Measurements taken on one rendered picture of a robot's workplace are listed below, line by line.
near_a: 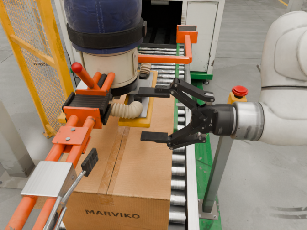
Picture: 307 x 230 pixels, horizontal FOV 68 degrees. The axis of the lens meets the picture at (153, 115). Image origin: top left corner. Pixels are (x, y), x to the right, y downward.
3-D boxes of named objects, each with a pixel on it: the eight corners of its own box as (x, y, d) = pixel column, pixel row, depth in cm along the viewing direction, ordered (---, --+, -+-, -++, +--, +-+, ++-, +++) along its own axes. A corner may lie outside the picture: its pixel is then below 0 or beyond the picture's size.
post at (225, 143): (201, 204, 169) (229, 91, 106) (210, 205, 168) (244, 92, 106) (202, 213, 163) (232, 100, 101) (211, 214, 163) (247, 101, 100)
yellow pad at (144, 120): (134, 73, 96) (133, 63, 93) (157, 74, 96) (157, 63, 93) (118, 126, 70) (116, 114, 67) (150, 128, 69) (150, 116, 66)
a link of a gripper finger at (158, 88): (177, 93, 49) (178, 81, 47) (154, 92, 49) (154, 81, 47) (177, 90, 50) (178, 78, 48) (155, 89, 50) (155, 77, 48)
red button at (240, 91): (229, 91, 106) (231, 84, 104) (244, 92, 106) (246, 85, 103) (231, 100, 101) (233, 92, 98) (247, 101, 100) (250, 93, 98)
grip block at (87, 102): (77, 106, 61) (72, 88, 58) (113, 108, 61) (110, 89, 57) (65, 127, 55) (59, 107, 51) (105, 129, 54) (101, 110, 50)
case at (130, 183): (108, 142, 143) (98, 88, 118) (171, 146, 140) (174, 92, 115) (72, 242, 96) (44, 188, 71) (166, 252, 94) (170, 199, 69)
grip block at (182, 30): (176, 36, 102) (177, 24, 99) (195, 36, 101) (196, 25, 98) (176, 43, 95) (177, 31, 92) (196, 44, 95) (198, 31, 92)
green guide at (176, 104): (176, 44, 269) (177, 36, 263) (185, 44, 268) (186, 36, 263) (172, 138, 145) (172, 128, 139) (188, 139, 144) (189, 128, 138)
